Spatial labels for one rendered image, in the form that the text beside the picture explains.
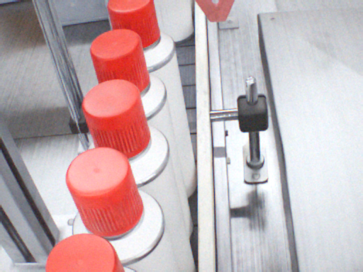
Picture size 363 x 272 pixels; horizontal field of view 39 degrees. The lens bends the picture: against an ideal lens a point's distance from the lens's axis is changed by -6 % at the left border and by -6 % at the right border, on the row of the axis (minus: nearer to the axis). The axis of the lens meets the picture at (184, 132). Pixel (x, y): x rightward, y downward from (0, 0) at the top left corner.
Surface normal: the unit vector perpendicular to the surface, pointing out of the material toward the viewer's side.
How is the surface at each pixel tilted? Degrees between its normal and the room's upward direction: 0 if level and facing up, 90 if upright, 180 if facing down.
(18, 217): 90
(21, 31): 0
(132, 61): 90
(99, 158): 2
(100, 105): 2
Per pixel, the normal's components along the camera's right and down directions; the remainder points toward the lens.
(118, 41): -0.17, -0.68
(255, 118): 0.00, 0.71
